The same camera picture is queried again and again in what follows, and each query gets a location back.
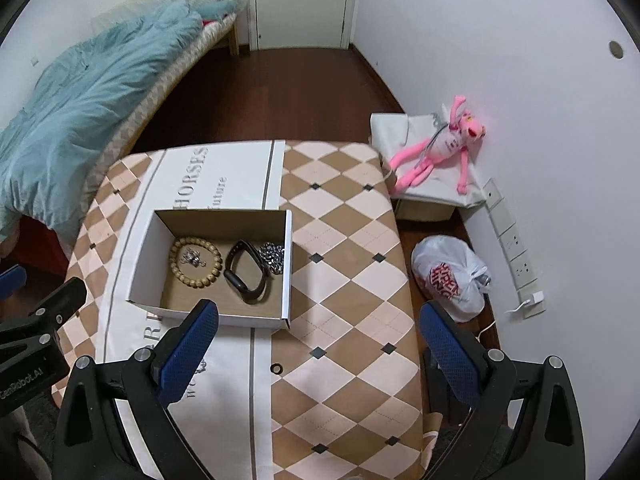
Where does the bed with patterned mattress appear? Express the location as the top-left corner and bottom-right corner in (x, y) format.
(0, 0), (251, 273)

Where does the white door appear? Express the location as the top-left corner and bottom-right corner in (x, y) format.
(248, 0), (362, 52)

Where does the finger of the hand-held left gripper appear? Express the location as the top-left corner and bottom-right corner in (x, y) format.
(0, 265), (27, 307)
(0, 277), (87, 343)

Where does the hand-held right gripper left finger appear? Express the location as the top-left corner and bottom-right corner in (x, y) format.
(52, 299), (220, 480)

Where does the white cardboard box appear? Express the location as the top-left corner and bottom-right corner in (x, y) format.
(125, 208), (293, 331)

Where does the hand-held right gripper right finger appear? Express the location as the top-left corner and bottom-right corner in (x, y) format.
(418, 301), (594, 480)

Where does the white wall socket strip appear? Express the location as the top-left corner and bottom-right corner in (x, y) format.
(482, 177), (547, 319)

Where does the black smart band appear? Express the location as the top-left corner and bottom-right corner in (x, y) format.
(223, 240), (271, 305)

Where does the white plastic bag red print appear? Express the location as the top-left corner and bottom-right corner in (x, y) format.
(411, 234), (494, 324)

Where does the pink plush toy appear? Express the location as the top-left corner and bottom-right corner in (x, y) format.
(389, 94), (487, 195)

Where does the silver chain necklace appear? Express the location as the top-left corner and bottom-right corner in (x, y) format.
(257, 241), (287, 275)

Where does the white storage box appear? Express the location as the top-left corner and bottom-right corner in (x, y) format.
(391, 194), (459, 224)

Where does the blue duvet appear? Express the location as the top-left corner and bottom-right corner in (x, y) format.
(0, 0), (207, 242)

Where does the white charger with cable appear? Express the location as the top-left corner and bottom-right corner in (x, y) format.
(475, 290), (547, 347)

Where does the wooden bead bracelet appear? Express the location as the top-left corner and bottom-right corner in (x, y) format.
(168, 236), (224, 294)

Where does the white covered side stool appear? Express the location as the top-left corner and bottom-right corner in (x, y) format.
(369, 110), (489, 209)

